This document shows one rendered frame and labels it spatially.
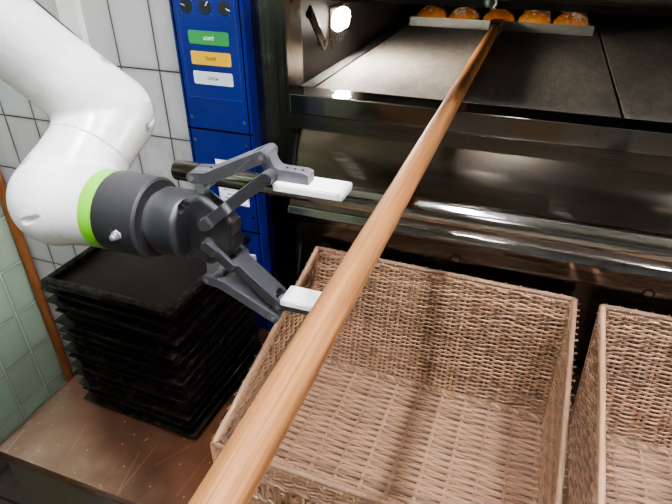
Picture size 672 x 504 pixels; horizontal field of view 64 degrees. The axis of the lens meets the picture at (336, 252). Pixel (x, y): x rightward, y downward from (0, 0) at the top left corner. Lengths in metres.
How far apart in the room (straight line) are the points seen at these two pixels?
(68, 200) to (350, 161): 0.63
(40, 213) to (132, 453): 0.65
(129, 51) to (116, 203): 0.73
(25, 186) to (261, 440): 0.43
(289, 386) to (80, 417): 0.96
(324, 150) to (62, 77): 0.59
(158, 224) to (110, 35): 0.78
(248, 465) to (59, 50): 0.51
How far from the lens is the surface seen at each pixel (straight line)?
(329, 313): 0.43
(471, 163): 1.07
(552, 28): 1.85
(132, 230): 0.59
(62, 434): 1.28
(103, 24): 1.32
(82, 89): 0.70
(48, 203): 0.66
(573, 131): 1.02
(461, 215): 0.67
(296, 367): 0.39
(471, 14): 1.87
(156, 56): 1.25
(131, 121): 0.71
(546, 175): 1.07
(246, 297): 0.60
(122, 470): 1.18
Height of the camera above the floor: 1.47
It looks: 32 degrees down
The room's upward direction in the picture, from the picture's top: straight up
